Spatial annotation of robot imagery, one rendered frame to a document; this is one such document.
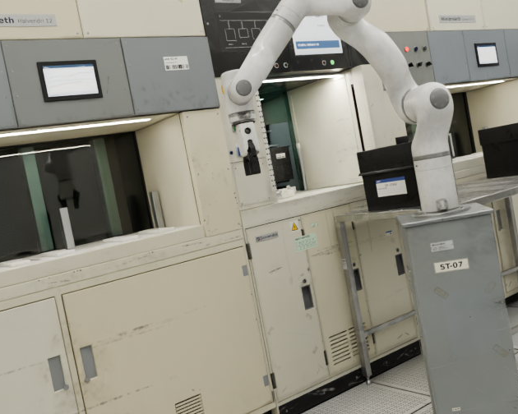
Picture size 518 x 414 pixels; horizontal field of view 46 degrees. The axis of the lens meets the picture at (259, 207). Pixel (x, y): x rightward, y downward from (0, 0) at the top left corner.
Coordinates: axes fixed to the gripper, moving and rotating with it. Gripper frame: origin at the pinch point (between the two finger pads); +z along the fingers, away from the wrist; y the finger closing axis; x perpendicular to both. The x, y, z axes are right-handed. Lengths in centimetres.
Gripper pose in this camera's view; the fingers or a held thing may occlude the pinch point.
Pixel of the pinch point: (252, 172)
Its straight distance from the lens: 189.3
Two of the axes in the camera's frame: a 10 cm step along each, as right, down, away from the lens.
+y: -1.9, -0.2, 9.8
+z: 1.9, 9.8, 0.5
